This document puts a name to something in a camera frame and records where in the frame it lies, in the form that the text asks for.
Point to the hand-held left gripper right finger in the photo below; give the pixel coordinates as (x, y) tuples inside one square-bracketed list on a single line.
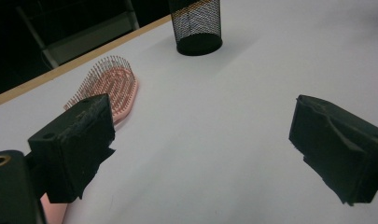
[(339, 146)]

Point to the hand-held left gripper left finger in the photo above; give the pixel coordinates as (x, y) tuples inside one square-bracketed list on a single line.
[(71, 149)]

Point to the black mesh pen holder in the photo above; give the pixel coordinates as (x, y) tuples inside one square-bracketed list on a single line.
[(199, 45)]

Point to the white metal table frame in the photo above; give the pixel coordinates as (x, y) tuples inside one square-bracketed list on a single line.
[(90, 39)]

